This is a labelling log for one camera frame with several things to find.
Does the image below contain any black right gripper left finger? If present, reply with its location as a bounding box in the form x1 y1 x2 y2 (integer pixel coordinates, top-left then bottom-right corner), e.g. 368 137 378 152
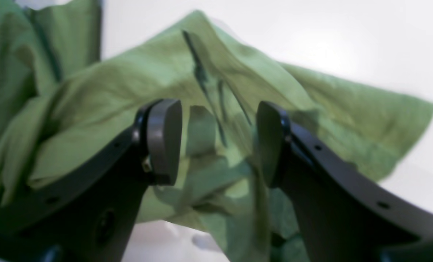
0 99 182 262

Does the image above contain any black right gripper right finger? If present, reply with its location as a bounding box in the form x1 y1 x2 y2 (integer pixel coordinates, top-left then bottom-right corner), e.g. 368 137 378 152
256 101 433 262

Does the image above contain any green t-shirt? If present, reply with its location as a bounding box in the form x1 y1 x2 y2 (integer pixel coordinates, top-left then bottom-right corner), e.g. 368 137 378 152
0 0 433 262

